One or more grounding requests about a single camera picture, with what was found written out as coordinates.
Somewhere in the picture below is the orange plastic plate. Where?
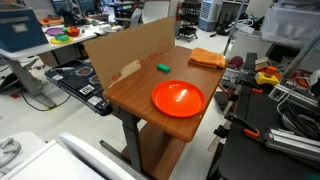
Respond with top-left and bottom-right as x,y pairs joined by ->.
151,79 -> 207,119

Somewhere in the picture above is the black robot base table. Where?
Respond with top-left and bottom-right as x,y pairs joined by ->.
205,79 -> 320,180

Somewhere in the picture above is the yellow plate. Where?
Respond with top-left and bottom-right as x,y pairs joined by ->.
49,36 -> 74,45

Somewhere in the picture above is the purple plate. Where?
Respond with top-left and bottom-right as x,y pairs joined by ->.
45,27 -> 64,37

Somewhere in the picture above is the wooden table with grey leg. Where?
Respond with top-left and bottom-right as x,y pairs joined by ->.
99,45 -> 227,180

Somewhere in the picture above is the green rectangular block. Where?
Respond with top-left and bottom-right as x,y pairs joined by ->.
156,63 -> 172,74

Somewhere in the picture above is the brown cardboard panel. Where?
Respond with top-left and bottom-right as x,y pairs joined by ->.
82,16 -> 177,91

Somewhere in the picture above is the folded orange towel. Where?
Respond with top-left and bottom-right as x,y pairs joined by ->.
188,47 -> 228,70

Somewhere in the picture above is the grey office chair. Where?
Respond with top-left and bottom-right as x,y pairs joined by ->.
114,7 -> 144,29

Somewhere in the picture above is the dark blue floor case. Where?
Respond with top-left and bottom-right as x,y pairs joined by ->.
44,59 -> 114,117

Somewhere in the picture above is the maroon ball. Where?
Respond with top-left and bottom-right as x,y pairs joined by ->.
228,55 -> 245,70

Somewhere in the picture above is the white air cooler unit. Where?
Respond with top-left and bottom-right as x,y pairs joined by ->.
198,0 -> 224,33

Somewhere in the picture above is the black remote control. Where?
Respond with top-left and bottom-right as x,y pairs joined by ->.
244,51 -> 259,71

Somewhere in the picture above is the thin grey tripod pole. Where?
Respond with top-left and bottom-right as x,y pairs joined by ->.
222,0 -> 247,56

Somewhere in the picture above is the red bowl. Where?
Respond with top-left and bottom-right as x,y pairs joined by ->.
66,27 -> 81,38

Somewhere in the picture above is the yellow emergency stop button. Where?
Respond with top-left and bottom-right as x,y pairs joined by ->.
254,65 -> 280,87

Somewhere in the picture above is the green toy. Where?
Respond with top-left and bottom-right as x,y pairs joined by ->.
54,33 -> 71,43

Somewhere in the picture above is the white desk with grey legs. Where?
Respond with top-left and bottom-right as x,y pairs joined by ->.
0,21 -> 118,109

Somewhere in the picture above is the white plastic furniture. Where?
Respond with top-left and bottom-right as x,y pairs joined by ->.
0,131 -> 148,180

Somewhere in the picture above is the silver aluminium extrusion beam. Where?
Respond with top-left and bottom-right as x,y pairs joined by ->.
268,83 -> 320,113
264,127 -> 320,163

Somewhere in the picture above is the slanted grey metal pole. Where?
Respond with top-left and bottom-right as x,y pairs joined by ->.
282,30 -> 320,80

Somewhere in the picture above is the clear plastic storage bin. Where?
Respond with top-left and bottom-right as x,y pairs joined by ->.
260,0 -> 320,46

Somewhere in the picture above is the blue storage box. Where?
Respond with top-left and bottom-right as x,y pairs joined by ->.
0,3 -> 50,54

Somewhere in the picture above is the black wire cart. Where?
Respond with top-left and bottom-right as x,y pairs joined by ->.
175,1 -> 203,43

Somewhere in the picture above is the black clamp with orange handle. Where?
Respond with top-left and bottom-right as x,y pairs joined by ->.
237,78 -> 264,95
224,112 -> 261,139

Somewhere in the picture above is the black floor cable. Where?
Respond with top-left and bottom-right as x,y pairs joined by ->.
19,87 -> 72,113

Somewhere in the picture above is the black cable bundle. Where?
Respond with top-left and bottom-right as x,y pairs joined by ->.
276,94 -> 320,142

